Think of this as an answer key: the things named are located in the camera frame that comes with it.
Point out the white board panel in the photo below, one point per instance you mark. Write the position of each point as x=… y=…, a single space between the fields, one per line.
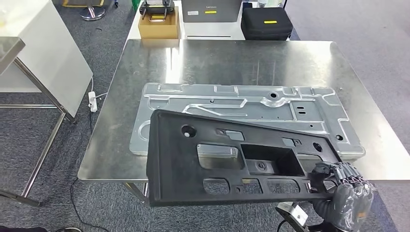
x=48 y=48

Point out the black plastic panel part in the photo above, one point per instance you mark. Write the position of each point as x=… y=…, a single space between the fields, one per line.
x=173 y=173

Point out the white power strip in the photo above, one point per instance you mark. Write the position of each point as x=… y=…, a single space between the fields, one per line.
x=93 y=102

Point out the stamped silver metal panel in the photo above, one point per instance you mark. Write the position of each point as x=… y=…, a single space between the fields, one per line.
x=224 y=102

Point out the black carrying case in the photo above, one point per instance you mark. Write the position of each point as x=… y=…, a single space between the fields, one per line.
x=266 y=25

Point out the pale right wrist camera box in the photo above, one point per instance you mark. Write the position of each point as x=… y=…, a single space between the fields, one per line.
x=296 y=214

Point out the chrome chair base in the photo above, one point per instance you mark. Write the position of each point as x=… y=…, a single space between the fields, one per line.
x=91 y=11

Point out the brown cardboard box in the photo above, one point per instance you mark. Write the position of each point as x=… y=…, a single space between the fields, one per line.
x=158 y=30

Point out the grey laptop box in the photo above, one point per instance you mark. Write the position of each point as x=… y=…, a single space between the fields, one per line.
x=211 y=9

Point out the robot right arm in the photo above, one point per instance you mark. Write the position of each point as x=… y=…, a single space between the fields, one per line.
x=323 y=211

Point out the black yellow remote controller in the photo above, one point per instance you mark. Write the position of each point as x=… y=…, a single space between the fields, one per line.
x=157 y=8

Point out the steel side table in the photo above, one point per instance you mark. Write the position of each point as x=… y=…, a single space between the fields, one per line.
x=9 y=48

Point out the stainless steel workbench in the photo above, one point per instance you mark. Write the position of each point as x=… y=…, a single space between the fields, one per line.
x=224 y=60

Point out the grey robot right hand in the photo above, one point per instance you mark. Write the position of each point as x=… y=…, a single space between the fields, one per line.
x=352 y=205

